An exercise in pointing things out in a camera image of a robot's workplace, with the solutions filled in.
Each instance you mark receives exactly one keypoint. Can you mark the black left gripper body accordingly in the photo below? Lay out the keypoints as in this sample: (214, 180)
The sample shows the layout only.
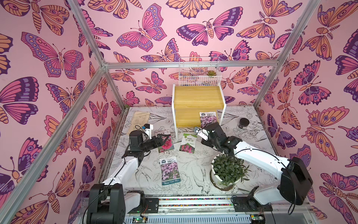
(148, 145)

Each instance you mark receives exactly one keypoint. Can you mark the pink hollyhock seed bag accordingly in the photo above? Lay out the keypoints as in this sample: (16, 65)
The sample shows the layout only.
(160, 149)

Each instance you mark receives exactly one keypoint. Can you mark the green seed bag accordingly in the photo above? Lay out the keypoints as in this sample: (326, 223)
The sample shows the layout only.
(188, 143)

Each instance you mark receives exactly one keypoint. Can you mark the purple flower seed bag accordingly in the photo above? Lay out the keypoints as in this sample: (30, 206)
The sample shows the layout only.
(169, 171)
(207, 118)

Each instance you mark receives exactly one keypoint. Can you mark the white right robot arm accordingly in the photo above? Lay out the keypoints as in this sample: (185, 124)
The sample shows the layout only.
(293, 179)

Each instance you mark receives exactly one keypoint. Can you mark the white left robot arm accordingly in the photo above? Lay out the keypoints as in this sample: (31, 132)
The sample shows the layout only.
(107, 201)

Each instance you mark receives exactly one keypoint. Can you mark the white and wood shelf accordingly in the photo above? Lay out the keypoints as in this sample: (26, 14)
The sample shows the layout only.
(189, 101)

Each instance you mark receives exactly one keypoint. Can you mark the beige rubber glove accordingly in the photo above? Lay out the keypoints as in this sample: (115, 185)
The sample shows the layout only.
(138, 119)

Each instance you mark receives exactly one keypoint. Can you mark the black lidded jar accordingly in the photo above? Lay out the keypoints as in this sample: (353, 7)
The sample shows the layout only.
(243, 123)

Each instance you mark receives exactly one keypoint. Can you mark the potted green plant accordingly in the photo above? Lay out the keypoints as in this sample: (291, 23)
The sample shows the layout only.
(226, 171)

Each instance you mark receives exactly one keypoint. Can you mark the small succulent plant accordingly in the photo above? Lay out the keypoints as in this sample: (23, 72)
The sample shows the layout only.
(211, 73)

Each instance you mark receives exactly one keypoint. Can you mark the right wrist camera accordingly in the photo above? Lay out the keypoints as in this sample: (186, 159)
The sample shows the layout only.
(203, 133)

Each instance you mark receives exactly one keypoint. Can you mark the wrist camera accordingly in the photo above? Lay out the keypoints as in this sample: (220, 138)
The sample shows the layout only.
(203, 133)
(147, 128)

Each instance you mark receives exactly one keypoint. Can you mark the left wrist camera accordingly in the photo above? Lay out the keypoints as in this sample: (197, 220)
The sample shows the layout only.
(147, 128)

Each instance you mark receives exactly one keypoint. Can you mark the white wire basket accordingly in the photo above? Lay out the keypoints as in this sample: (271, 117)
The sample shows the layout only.
(194, 72)

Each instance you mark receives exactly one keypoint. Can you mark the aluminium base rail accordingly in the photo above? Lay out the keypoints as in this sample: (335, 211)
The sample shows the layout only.
(217, 209)

